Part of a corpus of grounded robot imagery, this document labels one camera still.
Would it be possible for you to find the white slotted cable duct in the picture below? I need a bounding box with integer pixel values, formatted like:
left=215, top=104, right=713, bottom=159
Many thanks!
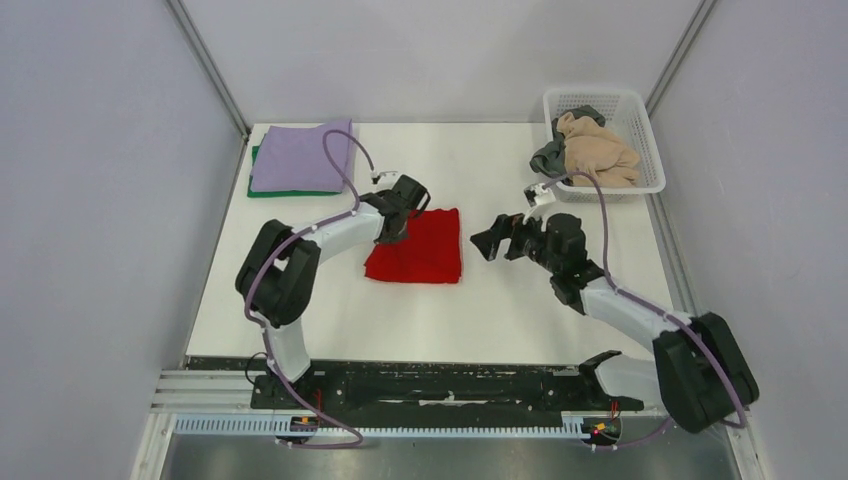
left=173, top=413, right=624, bottom=440

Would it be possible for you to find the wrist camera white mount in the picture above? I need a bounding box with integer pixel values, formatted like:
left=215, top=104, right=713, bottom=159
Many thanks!
left=522, top=183, right=558, bottom=224
left=370, top=170, right=401, bottom=190

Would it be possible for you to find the folded green t shirt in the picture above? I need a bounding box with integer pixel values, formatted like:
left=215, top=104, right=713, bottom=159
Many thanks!
left=248, top=144, right=344, bottom=197

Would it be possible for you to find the folded purple t shirt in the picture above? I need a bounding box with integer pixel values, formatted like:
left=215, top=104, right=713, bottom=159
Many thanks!
left=248, top=119, right=354, bottom=198

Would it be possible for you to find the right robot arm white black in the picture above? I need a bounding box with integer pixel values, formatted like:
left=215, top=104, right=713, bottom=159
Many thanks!
left=470, top=213, right=760, bottom=433

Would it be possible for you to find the grey t shirt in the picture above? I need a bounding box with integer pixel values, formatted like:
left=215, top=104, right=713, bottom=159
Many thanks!
left=529, top=105, right=606, bottom=183

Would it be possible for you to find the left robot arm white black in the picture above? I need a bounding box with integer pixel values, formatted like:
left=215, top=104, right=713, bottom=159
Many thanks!
left=235, top=175, right=431, bottom=408

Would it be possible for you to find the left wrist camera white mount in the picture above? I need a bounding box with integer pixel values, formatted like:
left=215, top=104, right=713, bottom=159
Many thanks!
left=370, top=170, right=401, bottom=190

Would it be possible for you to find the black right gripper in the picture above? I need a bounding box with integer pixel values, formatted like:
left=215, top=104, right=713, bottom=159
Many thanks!
left=471, top=205, right=561, bottom=274

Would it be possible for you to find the beige t shirt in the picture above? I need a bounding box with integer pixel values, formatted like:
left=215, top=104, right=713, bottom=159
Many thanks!
left=554, top=112, right=641, bottom=188

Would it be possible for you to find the white plastic basket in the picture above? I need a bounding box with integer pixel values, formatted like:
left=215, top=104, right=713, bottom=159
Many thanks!
left=542, top=84, right=666, bottom=202

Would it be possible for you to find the red t shirt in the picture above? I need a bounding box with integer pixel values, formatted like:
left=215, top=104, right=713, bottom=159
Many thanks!
left=364, top=208, right=462, bottom=284

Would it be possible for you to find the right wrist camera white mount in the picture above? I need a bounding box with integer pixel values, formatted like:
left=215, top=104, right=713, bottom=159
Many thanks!
left=522, top=183, right=558, bottom=224

